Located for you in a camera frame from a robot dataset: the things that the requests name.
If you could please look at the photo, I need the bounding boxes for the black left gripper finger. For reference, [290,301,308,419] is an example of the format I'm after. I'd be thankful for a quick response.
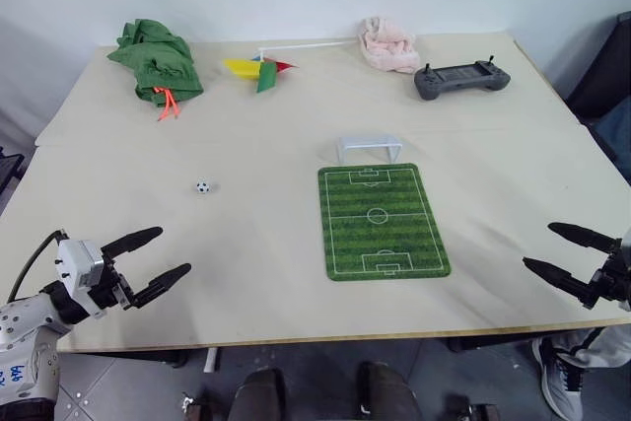
[101,226,165,261]
[130,262,193,309]

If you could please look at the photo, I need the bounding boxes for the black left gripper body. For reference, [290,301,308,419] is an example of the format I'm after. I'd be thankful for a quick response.
[88,248,137,317]

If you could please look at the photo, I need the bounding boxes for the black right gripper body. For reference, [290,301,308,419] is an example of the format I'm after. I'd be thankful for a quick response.
[593,242,631,313]

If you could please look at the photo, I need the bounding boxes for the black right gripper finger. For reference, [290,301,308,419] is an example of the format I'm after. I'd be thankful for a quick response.
[547,221,622,255]
[522,255,600,312]

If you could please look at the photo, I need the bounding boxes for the green soccer field mat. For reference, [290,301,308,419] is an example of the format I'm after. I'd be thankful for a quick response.
[316,162,454,283]

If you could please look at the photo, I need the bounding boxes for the light grey trouser leg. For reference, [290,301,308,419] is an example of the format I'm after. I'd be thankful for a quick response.
[555,323,631,369]

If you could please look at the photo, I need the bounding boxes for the white and black sneaker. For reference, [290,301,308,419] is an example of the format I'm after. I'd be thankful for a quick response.
[531,335,587,421]

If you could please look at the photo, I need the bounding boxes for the blue fabric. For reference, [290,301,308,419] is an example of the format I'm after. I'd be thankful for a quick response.
[590,95,631,162]

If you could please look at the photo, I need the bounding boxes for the black object at floor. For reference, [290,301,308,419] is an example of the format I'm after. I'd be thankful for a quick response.
[0,146,26,206]

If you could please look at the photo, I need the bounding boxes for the dark rounded shape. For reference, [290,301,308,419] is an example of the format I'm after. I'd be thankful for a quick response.
[356,361,424,421]
[238,367,288,421]

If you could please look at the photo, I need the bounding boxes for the black chair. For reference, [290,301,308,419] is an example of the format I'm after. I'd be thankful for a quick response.
[565,13,631,122]

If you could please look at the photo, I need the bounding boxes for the grey remote controller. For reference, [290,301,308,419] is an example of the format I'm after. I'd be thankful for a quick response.
[413,55,513,103]

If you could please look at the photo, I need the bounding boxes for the colourful pinwheel with white stick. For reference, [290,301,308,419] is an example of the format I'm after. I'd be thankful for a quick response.
[222,38,358,95]

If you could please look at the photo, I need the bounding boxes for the grey miniature goal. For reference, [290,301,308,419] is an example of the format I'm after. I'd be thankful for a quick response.
[335,134,405,166]

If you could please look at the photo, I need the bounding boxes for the pink towel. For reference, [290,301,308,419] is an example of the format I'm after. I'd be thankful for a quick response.
[356,16,422,74]

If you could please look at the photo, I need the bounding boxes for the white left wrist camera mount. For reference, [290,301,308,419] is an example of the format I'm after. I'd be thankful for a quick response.
[55,239,107,317]

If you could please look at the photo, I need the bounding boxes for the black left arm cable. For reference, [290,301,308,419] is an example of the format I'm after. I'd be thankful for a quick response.
[5,228,69,305]

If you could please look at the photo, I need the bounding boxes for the green cloth with orange strings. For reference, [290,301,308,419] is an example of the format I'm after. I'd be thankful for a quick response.
[106,18,205,122]

